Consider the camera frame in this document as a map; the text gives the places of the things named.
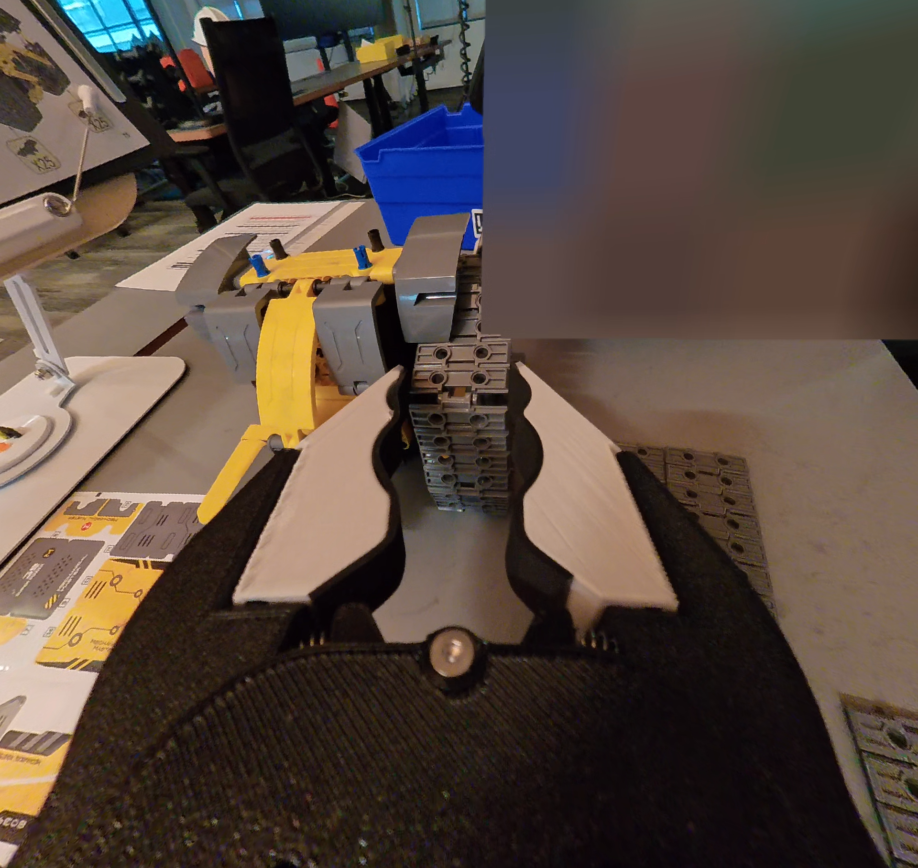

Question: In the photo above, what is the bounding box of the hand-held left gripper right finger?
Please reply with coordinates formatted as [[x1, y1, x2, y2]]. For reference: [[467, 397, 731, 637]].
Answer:
[[505, 362, 678, 634]]

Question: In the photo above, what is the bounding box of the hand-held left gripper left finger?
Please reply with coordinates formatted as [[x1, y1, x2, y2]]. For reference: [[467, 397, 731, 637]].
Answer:
[[231, 366, 407, 605]]

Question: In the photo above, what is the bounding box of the long grey tread link chain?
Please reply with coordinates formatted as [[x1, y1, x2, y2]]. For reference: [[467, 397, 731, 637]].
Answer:
[[409, 251, 514, 518]]

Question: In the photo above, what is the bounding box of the yellow black toy vehicle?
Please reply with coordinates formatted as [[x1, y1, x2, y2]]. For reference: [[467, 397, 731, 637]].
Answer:
[[175, 212, 485, 525]]

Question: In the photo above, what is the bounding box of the grey tread link segment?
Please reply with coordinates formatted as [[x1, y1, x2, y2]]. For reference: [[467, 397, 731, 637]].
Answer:
[[839, 694, 918, 865]]

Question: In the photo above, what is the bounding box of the large grey tread link mat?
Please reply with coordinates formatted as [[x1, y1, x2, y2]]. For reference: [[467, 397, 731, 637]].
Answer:
[[620, 444, 779, 618]]

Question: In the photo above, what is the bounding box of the white book stand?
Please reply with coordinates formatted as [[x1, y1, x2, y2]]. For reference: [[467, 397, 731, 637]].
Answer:
[[0, 0, 189, 561]]

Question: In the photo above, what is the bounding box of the yellow printed sticker sheet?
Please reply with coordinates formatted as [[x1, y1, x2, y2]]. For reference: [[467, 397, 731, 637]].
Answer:
[[0, 491, 209, 840]]

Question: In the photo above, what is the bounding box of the printed white paper sheet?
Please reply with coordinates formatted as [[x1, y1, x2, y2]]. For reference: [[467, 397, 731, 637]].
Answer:
[[115, 200, 381, 294]]

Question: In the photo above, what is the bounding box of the blue plastic bin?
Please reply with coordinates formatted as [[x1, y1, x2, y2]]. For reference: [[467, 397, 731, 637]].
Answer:
[[355, 102, 485, 251]]

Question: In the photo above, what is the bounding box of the hanging white paper sheet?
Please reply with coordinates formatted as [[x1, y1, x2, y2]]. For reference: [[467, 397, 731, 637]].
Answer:
[[336, 99, 372, 184]]

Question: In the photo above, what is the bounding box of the black office chair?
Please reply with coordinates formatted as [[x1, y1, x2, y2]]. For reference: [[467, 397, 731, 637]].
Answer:
[[183, 17, 339, 234]]

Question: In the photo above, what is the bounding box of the orange chair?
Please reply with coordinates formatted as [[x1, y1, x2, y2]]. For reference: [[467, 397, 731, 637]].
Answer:
[[159, 47, 218, 95]]

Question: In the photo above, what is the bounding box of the toy instruction booklet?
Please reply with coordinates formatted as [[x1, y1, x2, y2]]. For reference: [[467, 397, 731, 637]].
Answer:
[[0, 0, 152, 206]]

